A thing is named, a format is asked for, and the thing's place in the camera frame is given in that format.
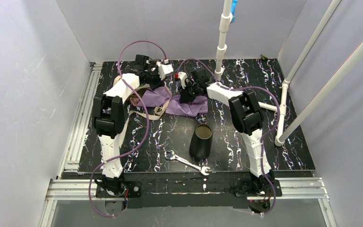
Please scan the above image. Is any purple wrapping paper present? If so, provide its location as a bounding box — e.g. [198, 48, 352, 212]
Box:
[142, 87, 208, 117]

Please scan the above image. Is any cream ribbon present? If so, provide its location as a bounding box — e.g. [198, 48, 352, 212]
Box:
[104, 73, 173, 148]

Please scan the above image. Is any pink flower bunch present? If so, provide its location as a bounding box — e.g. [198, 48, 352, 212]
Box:
[128, 94, 140, 106]

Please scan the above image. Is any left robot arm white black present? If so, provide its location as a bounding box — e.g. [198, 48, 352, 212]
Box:
[91, 54, 173, 178]

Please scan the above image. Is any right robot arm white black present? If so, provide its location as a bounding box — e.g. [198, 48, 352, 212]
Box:
[175, 69, 271, 178]

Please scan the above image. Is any black vase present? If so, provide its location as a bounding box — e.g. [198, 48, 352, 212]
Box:
[189, 124, 213, 161]

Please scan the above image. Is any silver wrench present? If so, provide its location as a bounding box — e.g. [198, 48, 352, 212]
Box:
[165, 150, 210, 176]

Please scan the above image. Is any blue clip on pipe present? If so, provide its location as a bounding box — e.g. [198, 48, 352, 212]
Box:
[230, 0, 238, 23]

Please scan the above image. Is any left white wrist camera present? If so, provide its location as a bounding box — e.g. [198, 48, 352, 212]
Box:
[156, 61, 173, 80]

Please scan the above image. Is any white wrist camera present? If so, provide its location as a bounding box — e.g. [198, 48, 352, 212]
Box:
[175, 71, 188, 89]
[156, 61, 173, 80]

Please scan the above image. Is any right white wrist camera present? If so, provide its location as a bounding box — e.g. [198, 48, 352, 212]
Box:
[175, 71, 188, 89]

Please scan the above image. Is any white pvc pipe frame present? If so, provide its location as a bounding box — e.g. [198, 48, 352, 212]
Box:
[214, 0, 363, 147]

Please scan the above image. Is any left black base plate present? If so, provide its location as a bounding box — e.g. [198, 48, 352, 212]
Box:
[95, 180, 142, 198]

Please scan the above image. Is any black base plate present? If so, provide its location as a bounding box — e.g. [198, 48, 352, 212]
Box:
[230, 179, 273, 197]
[95, 180, 142, 198]

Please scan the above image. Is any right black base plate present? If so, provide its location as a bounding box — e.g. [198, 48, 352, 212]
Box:
[230, 179, 273, 197]

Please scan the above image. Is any aluminium rail frame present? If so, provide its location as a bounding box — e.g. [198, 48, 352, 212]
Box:
[40, 62, 336, 227]

